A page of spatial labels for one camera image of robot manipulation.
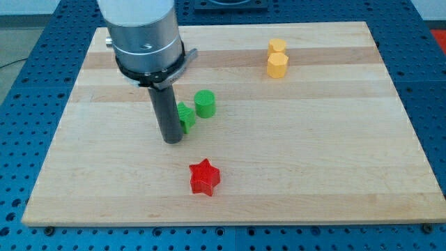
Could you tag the green star block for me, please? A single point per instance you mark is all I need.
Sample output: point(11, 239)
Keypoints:
point(186, 116)

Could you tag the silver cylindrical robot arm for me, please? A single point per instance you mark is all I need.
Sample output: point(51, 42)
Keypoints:
point(146, 40)

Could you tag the red star block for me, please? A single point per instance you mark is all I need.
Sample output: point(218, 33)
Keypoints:
point(204, 177)

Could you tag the green cylinder block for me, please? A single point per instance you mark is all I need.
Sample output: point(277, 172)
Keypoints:
point(204, 101)

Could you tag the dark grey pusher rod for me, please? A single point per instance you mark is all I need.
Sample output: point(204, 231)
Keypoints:
point(165, 108)

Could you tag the yellow octagon block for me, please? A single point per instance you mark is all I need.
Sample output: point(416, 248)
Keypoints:
point(277, 65)

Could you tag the light wooden board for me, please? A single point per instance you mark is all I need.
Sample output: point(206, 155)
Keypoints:
point(330, 143)

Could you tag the yellow heart block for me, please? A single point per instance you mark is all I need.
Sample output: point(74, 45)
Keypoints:
point(276, 45)

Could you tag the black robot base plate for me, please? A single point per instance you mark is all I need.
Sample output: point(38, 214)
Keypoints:
point(231, 4)

